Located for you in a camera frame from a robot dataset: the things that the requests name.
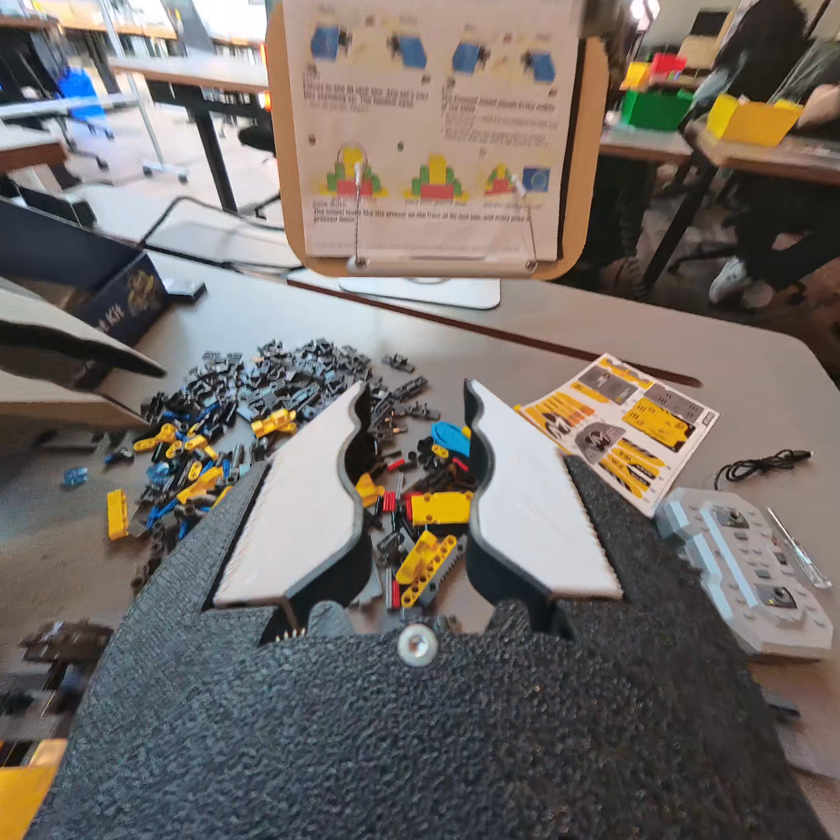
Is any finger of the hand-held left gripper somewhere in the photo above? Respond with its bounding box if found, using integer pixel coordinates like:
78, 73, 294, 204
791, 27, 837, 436
0, 285, 168, 389
0, 386, 148, 434

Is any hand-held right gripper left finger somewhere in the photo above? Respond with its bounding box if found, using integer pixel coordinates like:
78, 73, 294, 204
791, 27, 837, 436
213, 381, 375, 608

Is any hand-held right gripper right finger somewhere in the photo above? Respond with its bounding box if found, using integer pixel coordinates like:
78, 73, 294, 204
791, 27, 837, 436
462, 378, 624, 601

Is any pile of small dark pieces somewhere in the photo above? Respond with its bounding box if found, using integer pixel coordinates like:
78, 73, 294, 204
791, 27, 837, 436
105, 338, 480, 611

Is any yellow toy block vehicle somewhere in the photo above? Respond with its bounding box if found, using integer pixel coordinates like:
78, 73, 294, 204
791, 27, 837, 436
0, 620, 112, 840

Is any grey desk with wooden edge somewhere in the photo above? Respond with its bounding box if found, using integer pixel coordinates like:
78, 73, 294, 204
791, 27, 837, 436
0, 252, 840, 788

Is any neighbouring desk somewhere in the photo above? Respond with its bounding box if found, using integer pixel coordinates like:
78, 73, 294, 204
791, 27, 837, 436
108, 56, 271, 214

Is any wooden side desk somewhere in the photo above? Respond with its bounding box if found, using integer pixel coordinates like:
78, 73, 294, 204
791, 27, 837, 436
600, 125, 840, 293

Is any blue cardboard box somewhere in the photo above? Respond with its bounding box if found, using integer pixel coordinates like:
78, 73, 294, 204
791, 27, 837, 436
0, 197, 168, 345

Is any blue curved piece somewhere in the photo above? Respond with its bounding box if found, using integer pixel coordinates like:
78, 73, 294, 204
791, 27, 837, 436
430, 420, 473, 460

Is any yellow sticker sheet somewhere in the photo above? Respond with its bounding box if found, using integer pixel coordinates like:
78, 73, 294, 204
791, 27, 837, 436
514, 354, 721, 519

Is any grey battery hub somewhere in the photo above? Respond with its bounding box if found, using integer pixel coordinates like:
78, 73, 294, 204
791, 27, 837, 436
656, 487, 834, 660

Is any blue chair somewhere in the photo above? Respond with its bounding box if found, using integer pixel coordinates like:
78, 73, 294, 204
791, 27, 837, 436
56, 66, 116, 142

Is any clear plastic tool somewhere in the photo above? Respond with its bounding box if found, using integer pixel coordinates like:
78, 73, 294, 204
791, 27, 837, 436
764, 505, 828, 588

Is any wooden board with instruction sheet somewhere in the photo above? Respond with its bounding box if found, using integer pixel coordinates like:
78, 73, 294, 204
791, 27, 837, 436
266, 0, 610, 282

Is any green storage bin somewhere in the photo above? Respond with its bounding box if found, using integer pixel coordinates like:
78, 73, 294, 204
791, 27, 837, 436
620, 88, 693, 132

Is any yellow storage bin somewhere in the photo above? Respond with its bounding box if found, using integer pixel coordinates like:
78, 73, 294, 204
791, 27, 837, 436
707, 94, 805, 147

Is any small black cable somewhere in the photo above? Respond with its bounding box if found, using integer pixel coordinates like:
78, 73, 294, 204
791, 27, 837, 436
714, 449, 812, 490

